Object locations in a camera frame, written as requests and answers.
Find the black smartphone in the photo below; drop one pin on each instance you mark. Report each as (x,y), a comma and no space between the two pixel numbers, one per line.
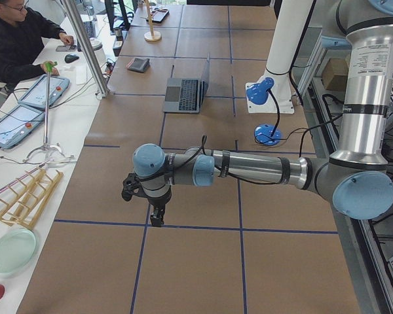
(66,48)

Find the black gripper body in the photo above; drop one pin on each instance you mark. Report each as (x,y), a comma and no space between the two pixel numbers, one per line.
(159,200)

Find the grey laptop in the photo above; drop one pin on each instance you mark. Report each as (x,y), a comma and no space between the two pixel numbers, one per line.
(187,95)

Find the blue desk lamp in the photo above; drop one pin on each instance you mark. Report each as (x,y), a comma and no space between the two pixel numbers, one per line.
(262,100)

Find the metal reacher grabber tool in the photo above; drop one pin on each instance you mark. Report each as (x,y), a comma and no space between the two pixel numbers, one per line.
(53,152)

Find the lower teach pendant tablet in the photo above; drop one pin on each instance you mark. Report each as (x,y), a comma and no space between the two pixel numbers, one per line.
(18,124)

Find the aluminium frame post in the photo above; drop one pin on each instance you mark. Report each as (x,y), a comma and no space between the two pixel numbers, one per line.
(95,68)

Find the person in black sweater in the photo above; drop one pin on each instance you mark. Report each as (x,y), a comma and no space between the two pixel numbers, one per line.
(22,31)

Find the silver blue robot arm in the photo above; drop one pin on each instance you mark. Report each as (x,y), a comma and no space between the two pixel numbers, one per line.
(353,179)

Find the teach pendant tablet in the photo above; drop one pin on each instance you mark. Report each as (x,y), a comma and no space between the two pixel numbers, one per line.
(18,124)
(36,95)

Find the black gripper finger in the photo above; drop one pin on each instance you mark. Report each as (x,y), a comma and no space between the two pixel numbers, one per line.
(157,216)

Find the wooden mug tree stand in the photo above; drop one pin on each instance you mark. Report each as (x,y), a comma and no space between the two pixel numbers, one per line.
(152,35)

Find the black computer mouse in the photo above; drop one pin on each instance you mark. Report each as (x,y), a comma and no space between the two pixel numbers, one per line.
(70,58)

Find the upper teach pendant tablet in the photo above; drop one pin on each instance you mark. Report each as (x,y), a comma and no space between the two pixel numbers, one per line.
(36,95)

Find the wooden dish rack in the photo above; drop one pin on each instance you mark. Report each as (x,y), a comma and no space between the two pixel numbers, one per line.
(23,200)

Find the green glass plate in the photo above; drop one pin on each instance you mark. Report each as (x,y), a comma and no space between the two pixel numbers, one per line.
(17,248)

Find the grey folded cloth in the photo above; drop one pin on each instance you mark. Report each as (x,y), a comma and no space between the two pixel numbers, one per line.
(139,65)

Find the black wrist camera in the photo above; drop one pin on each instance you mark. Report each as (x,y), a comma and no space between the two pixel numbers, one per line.
(131,186)

